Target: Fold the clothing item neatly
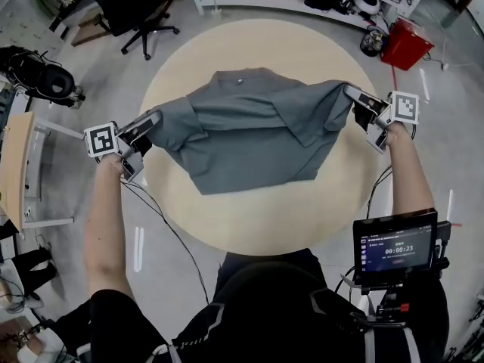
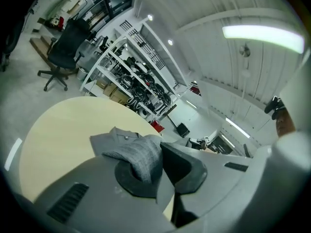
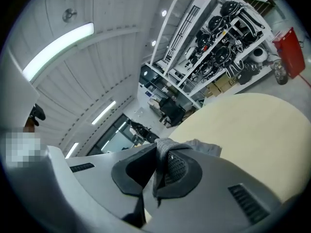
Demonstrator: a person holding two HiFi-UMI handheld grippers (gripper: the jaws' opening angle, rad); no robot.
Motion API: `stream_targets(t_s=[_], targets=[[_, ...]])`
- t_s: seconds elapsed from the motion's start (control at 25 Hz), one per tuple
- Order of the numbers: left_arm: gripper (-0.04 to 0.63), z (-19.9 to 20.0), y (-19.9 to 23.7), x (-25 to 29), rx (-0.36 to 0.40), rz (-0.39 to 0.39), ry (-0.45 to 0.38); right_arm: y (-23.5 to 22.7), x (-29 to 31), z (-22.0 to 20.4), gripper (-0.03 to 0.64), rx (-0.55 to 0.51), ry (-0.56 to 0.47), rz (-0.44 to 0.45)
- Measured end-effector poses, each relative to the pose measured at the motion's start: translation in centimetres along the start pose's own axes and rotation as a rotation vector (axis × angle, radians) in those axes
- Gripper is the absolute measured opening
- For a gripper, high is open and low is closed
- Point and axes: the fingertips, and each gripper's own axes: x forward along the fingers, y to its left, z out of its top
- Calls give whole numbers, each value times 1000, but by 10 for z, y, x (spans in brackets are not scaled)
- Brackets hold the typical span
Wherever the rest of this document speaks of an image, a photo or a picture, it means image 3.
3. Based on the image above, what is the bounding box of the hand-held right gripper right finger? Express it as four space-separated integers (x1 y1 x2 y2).
145 149 283 233

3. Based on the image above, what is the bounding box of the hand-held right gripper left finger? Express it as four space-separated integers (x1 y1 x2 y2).
46 143 159 229

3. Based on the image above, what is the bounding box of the grey robe garment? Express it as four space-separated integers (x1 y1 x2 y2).
153 137 223 208

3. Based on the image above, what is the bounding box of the long ceiling light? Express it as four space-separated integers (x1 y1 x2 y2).
23 22 94 81
91 100 117 126

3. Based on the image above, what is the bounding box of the black office chair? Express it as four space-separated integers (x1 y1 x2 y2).
159 97 187 127

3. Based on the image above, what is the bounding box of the person's white helmet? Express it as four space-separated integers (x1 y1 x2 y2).
0 49 40 136

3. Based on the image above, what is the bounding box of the white round helmet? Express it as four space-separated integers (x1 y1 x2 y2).
250 46 269 64

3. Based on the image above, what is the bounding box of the round ceiling fixture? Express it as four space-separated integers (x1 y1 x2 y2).
62 8 78 23

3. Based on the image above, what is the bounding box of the red metal cabinet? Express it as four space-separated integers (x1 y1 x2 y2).
272 27 306 80

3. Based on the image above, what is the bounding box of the white metal shelving unit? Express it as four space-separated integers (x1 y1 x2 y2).
149 0 276 109

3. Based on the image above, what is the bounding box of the black head camera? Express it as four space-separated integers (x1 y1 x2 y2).
27 103 47 127

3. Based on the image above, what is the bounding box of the black wire basket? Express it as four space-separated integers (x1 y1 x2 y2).
274 59 290 85

